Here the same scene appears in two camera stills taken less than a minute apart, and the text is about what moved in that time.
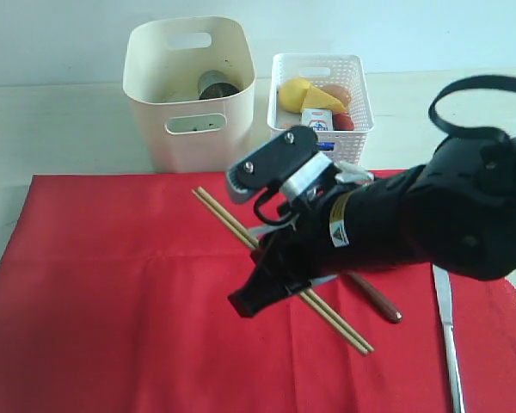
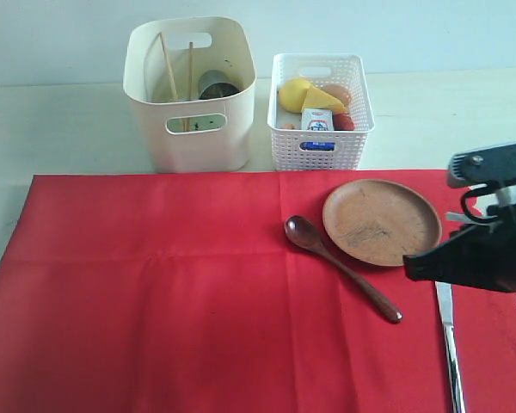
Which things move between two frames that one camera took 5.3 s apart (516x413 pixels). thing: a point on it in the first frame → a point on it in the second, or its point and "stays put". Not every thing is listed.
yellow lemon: [291, 94] stays put
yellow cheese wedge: [315, 98] stays put
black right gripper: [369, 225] → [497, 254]
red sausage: [342, 121] stays put
